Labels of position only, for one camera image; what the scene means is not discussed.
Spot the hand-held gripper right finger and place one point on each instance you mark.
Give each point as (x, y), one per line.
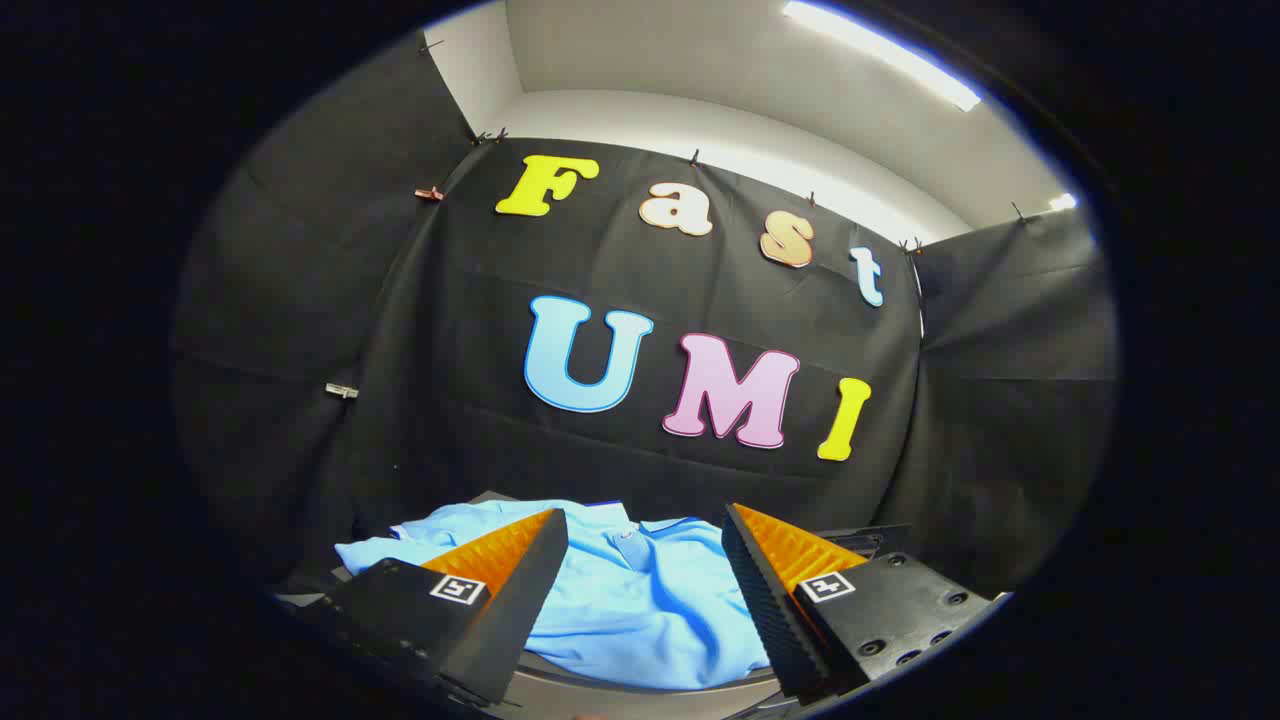
(765, 600)

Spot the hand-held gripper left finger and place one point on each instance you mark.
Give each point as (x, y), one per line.
(520, 600)

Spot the light blue polo shirt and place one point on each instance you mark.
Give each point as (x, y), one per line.
(640, 610)

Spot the silver clip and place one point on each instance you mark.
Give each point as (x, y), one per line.
(341, 390)

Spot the pink clothespin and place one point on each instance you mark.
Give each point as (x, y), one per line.
(428, 193)

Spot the small ceiling light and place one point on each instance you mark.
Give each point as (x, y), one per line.
(1062, 201)

